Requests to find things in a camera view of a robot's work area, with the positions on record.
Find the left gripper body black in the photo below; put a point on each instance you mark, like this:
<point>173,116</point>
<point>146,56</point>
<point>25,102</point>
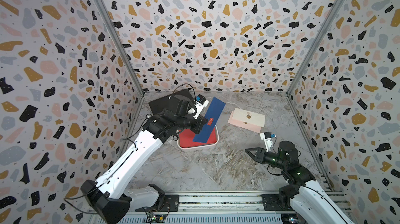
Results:
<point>195,125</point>

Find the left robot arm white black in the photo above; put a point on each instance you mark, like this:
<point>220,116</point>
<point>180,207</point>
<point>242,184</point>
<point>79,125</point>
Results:
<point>108,194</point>

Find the pink envelope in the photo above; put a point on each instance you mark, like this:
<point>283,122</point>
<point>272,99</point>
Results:
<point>244,125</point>

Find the dark blue envelope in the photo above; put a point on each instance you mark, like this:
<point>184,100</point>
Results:
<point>212,115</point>

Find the black briefcase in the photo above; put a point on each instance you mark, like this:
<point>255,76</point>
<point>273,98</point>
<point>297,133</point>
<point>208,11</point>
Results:
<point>158,105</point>

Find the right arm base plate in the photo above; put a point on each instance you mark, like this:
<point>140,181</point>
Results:
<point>275,202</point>

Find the white storage box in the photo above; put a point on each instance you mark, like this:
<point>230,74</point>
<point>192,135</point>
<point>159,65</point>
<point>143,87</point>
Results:
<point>200,146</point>

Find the corner aluminium post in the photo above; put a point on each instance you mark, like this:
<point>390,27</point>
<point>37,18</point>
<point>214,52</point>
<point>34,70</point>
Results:
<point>119,46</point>
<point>315,44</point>

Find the red envelope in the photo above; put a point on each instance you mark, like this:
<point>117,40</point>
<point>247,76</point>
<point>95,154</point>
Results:
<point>187,138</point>

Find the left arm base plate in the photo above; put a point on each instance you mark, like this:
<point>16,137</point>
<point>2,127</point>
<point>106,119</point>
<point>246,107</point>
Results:
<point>170,203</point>

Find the left corner aluminium post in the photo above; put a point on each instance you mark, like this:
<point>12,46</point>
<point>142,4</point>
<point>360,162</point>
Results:
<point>119,46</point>

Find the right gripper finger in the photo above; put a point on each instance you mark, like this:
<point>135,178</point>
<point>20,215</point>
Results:
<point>255,151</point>
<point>258,157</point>

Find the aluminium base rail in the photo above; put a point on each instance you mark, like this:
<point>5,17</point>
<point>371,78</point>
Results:
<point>225,208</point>

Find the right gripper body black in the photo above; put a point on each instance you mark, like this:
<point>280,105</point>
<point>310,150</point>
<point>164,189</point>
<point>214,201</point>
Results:
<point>272,160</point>

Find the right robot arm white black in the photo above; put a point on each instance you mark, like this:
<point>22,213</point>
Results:
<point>303,194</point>

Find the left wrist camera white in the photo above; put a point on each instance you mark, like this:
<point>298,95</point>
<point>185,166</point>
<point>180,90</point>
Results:
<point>200,103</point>

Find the right corner aluminium post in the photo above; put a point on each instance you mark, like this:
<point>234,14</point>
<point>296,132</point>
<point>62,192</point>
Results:
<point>315,44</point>

